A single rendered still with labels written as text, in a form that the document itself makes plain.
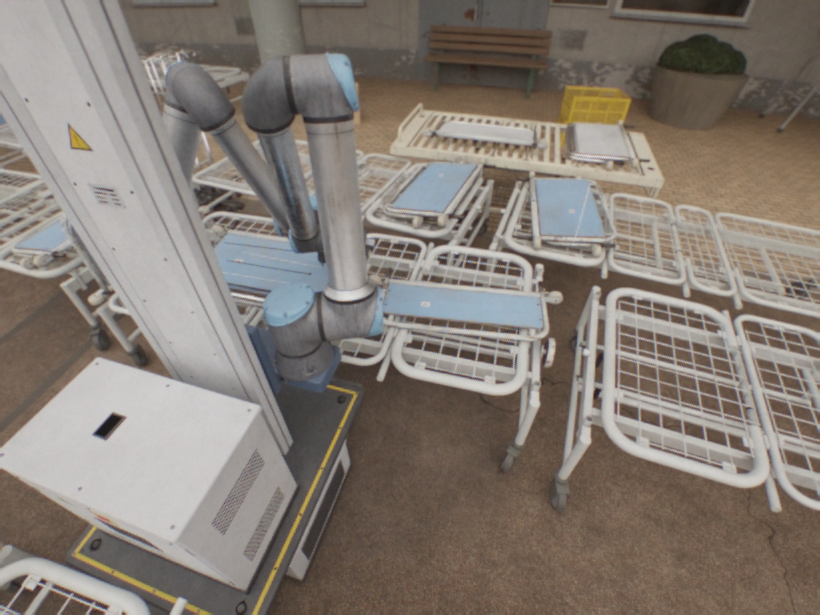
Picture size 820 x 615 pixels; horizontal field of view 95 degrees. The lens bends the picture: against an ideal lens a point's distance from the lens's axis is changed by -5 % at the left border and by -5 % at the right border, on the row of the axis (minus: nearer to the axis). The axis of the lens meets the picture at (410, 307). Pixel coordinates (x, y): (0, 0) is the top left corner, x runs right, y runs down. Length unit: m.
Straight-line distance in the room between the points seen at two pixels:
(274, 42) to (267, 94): 4.90
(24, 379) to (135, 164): 2.23
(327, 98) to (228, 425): 0.80
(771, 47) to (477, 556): 7.45
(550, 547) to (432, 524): 0.47
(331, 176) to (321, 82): 0.19
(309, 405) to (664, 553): 1.52
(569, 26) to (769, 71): 2.88
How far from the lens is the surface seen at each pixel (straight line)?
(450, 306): 1.74
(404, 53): 7.54
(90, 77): 0.87
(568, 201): 2.62
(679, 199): 4.46
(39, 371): 2.99
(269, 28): 5.85
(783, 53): 8.03
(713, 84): 6.31
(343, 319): 1.13
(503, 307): 1.77
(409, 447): 1.92
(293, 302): 1.14
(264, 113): 0.99
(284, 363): 1.28
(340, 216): 1.01
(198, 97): 1.30
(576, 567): 1.87
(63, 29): 0.87
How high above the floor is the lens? 1.72
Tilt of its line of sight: 43 degrees down
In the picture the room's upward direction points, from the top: straight up
